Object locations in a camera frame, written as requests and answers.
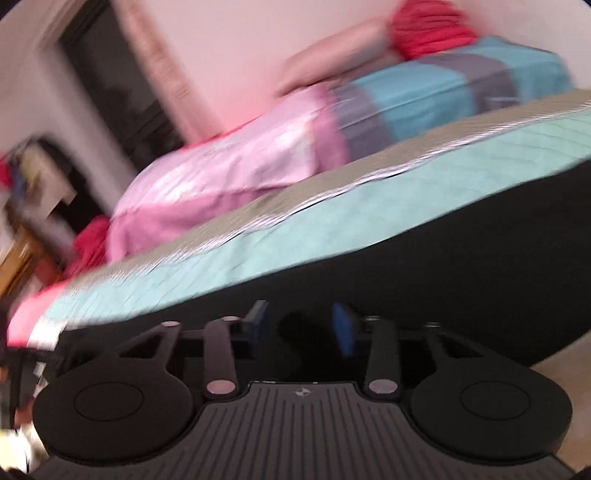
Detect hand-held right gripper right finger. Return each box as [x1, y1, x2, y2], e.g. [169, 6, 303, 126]
[332, 302, 482, 400]

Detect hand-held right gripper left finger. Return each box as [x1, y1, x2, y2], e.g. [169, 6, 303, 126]
[115, 300, 269, 400]

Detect black pants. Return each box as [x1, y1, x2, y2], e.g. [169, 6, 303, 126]
[58, 159, 591, 372]

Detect patterned bedsheet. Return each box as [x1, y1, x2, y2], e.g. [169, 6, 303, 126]
[7, 88, 591, 349]

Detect pink floral quilt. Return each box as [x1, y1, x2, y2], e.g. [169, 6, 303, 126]
[105, 85, 352, 265]

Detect red clothes pile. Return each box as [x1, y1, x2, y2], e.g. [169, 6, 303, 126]
[69, 216, 114, 280]

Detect teal grey striped quilt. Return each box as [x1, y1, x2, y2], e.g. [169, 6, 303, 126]
[323, 34, 576, 163]

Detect cluttered wooden shelf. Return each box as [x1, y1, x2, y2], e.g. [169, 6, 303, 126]
[0, 136, 80, 298]

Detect pale pink pillow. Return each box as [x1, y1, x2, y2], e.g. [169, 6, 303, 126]
[276, 16, 403, 97]

